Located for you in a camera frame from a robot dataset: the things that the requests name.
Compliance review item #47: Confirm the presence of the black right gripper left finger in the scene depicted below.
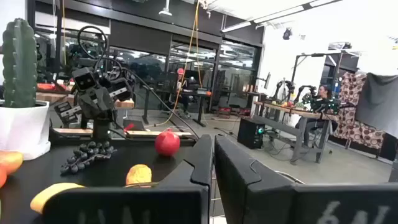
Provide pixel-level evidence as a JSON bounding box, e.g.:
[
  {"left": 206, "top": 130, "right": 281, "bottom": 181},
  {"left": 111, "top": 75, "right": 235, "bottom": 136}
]
[{"left": 42, "top": 134, "right": 215, "bottom": 224}]

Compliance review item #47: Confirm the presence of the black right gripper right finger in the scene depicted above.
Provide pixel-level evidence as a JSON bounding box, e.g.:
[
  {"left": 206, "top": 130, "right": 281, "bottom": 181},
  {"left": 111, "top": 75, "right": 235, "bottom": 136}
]
[{"left": 214, "top": 134, "right": 398, "bottom": 224}]

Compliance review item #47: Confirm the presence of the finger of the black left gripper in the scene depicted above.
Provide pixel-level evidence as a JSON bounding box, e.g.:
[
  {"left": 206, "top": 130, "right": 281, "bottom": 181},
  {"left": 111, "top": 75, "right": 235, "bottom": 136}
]
[
  {"left": 79, "top": 90, "right": 101, "bottom": 119},
  {"left": 96, "top": 87, "right": 114, "bottom": 119}
]

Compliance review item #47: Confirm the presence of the small yellow-orange fruit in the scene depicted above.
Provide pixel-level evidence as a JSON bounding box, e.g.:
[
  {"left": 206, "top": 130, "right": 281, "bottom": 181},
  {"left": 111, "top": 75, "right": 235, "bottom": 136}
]
[{"left": 125, "top": 164, "right": 153, "bottom": 187}]

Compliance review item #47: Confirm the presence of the black grape bunch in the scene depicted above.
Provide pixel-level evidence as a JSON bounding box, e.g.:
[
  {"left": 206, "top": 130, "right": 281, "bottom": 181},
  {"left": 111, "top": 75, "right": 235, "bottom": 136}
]
[{"left": 60, "top": 141, "right": 118, "bottom": 175}]

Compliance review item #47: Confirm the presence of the red apple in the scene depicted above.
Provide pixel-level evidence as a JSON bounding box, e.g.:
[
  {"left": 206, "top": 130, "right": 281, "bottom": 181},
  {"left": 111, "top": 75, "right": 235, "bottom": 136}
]
[{"left": 154, "top": 129, "right": 181, "bottom": 157}]

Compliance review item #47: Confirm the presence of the yellow mango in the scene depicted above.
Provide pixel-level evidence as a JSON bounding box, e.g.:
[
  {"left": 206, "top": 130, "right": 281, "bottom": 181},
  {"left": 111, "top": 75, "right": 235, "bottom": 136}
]
[{"left": 30, "top": 182, "right": 85, "bottom": 215}]

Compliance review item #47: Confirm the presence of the black table mat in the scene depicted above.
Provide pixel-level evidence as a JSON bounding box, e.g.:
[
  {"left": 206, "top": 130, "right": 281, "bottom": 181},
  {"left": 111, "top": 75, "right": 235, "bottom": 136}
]
[{"left": 0, "top": 138, "right": 215, "bottom": 224}]

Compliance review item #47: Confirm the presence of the white hexagonal plant pot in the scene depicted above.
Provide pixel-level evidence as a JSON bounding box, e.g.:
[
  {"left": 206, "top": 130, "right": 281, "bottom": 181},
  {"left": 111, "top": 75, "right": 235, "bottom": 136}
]
[{"left": 0, "top": 100, "right": 52, "bottom": 161}]

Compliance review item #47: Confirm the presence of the green cactus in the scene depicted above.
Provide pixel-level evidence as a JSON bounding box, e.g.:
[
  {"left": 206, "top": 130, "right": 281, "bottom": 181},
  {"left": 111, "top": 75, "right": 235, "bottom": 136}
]
[{"left": 2, "top": 17, "right": 39, "bottom": 109}]

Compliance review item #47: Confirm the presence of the red-orange mango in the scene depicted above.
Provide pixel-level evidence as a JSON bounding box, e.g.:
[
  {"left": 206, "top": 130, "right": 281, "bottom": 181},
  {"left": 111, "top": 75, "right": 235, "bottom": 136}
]
[{"left": 0, "top": 151, "right": 24, "bottom": 175}]

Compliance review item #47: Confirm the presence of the person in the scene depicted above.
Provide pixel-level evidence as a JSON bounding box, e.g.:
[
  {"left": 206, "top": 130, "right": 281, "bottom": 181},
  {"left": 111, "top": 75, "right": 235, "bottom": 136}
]
[
  {"left": 174, "top": 67, "right": 190, "bottom": 113},
  {"left": 295, "top": 84, "right": 340, "bottom": 147}
]

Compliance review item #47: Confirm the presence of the brown patterned cloth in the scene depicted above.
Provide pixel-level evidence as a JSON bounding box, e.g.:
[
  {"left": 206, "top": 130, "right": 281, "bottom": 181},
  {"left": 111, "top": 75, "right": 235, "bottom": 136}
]
[{"left": 332, "top": 72, "right": 386, "bottom": 150}]

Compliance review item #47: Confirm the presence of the black background desk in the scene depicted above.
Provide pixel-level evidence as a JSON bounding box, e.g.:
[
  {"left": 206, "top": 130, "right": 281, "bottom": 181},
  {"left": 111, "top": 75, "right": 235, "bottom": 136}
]
[{"left": 178, "top": 88, "right": 212, "bottom": 127}]

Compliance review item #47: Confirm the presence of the black computer box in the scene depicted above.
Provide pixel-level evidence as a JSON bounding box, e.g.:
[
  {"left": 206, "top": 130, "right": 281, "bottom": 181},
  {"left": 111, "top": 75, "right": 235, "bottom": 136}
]
[{"left": 237, "top": 117, "right": 266, "bottom": 149}]

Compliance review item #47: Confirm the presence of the wooden background workbench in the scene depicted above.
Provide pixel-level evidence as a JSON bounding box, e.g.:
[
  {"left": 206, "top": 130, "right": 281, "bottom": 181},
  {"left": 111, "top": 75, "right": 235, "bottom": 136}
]
[{"left": 253, "top": 100, "right": 340, "bottom": 164}]

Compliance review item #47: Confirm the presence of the white pendant lamp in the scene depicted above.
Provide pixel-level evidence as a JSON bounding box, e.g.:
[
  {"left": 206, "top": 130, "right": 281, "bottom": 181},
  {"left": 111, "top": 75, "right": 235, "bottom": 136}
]
[{"left": 158, "top": 0, "right": 174, "bottom": 17}]

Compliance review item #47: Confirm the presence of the grey cloth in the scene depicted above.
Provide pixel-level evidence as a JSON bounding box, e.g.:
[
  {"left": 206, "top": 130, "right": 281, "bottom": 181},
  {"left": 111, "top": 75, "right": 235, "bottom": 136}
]
[{"left": 354, "top": 72, "right": 398, "bottom": 139}]

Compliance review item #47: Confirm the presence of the white ceiling light strip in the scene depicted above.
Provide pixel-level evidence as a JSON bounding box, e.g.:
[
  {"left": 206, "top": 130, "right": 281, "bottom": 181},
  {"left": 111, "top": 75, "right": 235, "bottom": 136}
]
[{"left": 220, "top": 0, "right": 343, "bottom": 34}]

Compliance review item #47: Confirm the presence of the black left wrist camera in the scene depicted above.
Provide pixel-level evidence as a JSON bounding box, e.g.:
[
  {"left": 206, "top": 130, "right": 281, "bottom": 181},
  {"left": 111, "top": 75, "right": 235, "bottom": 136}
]
[{"left": 72, "top": 67, "right": 97, "bottom": 93}]

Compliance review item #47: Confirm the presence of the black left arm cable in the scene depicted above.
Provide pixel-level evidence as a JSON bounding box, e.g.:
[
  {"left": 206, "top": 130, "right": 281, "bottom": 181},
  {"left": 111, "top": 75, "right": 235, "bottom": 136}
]
[{"left": 76, "top": 25, "right": 108, "bottom": 60}]

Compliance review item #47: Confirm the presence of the yellow hanging cable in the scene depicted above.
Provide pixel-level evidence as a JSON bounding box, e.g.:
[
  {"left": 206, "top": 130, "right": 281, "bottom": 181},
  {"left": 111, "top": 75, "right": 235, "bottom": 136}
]
[{"left": 152, "top": 0, "right": 205, "bottom": 127}]

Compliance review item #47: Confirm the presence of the black metal rig frame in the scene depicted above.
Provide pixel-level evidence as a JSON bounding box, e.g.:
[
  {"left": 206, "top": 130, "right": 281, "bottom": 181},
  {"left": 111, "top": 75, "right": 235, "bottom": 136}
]
[{"left": 290, "top": 51, "right": 352, "bottom": 94}]

